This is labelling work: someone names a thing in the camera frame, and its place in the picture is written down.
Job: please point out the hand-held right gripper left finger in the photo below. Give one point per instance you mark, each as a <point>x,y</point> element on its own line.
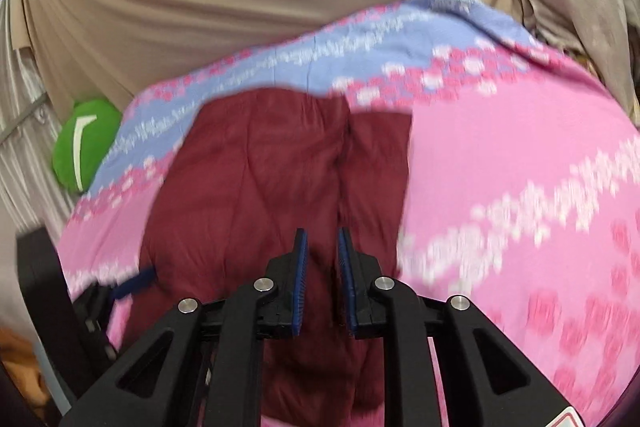
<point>300,287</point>

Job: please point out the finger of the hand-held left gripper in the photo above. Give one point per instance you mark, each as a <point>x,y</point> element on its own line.
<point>132,284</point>

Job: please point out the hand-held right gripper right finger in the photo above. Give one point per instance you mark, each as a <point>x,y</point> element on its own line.
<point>346,287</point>

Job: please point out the maroon puffer jacket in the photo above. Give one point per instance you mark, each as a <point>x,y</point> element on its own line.
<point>260,167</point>

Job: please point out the orange cloth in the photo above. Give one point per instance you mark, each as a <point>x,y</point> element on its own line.
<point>22,367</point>

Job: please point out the green cloth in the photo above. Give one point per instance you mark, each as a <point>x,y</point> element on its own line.
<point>85,147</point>

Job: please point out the silver pleated curtain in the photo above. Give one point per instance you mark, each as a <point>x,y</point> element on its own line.
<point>27,147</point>

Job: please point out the pink and blue patterned blanket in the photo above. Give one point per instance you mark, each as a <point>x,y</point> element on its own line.
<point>500,147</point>

